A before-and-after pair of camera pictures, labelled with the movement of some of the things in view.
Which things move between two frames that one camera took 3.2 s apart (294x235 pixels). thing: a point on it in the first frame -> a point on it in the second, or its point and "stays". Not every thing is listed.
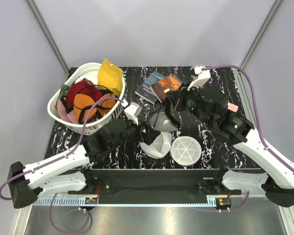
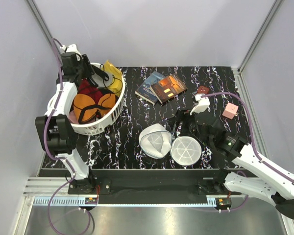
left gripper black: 148,137 -> 85,62
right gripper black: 177,97 -> 184,116
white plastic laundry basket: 87,129 stays
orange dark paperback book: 169,83 stays
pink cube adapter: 232,107 stays
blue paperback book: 144,90 stays
